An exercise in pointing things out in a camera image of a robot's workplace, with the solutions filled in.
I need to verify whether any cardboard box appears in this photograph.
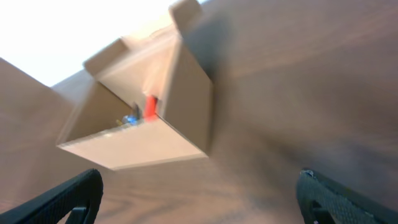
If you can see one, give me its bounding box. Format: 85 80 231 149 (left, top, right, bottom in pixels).
57 0 213 170

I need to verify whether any blue white staples box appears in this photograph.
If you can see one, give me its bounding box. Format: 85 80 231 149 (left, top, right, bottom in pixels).
122 114 139 125

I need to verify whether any red black stapler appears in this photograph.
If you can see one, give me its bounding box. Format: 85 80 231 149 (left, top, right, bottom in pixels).
143 95 158 122

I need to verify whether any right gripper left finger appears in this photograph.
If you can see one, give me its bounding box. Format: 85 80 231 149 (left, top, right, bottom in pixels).
1 169 103 224

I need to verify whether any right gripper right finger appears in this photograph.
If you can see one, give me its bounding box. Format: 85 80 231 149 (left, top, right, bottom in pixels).
296 168 397 224

